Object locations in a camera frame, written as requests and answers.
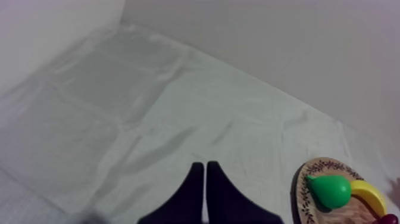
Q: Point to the yellow toy banana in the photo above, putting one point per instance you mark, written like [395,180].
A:
[372,195]

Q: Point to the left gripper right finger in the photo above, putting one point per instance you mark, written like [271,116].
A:
[225,203]

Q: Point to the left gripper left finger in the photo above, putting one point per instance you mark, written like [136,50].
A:
[187,203]

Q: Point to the green toy pear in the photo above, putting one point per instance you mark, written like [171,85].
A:
[332,191]

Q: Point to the round wooden board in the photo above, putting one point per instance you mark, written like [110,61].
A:
[315,175]

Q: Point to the purple toy grapes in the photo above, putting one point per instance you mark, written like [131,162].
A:
[389,220]

